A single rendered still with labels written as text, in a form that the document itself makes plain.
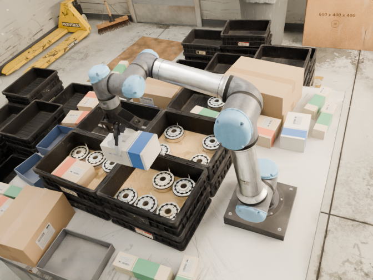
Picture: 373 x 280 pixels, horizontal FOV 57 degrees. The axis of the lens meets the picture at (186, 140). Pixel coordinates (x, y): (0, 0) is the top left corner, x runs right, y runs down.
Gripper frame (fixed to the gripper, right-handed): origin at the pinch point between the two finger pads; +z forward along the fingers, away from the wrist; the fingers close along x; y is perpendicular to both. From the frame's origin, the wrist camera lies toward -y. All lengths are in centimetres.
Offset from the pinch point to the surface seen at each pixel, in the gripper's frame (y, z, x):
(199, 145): -13.3, 27.9, -31.9
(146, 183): 0.8, 27.7, -2.2
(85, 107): 76, 33, -50
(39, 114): 142, 61, -60
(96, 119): 50, 24, -32
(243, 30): 23, 60, -214
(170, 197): -13.5, 27.8, 1.5
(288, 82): -45, 21, -84
